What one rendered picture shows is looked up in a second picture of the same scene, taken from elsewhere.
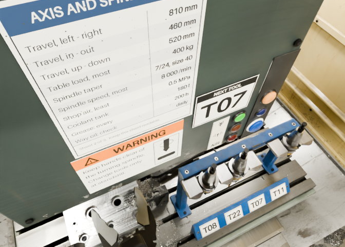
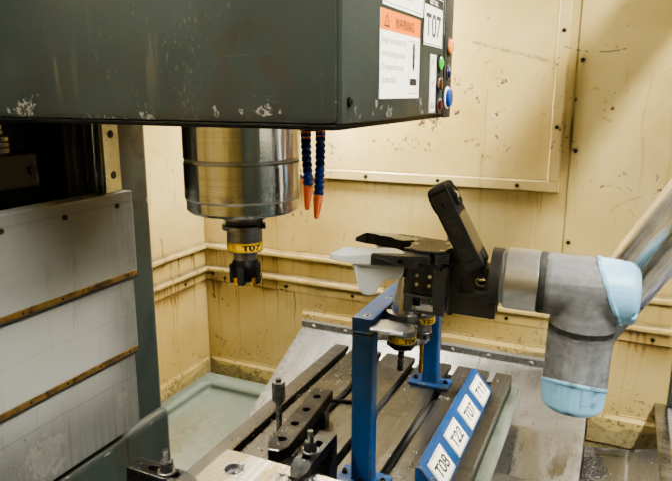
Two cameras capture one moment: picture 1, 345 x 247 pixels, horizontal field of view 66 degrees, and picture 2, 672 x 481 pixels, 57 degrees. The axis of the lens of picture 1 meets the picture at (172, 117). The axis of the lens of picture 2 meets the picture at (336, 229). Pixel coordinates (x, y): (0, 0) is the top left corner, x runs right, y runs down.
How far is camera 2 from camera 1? 86 cm
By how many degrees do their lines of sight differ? 51
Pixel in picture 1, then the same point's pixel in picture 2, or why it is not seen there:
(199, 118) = (426, 32)
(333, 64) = (415, 218)
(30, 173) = not seen: outside the picture
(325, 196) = (533, 403)
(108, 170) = (390, 58)
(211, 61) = not seen: outside the picture
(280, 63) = not seen: outside the picture
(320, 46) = (386, 206)
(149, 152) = (407, 57)
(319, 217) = (551, 433)
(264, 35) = not seen: outside the picture
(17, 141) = not seen: outside the picture
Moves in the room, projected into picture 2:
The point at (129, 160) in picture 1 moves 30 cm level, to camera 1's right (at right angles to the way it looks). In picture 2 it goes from (399, 57) to (537, 63)
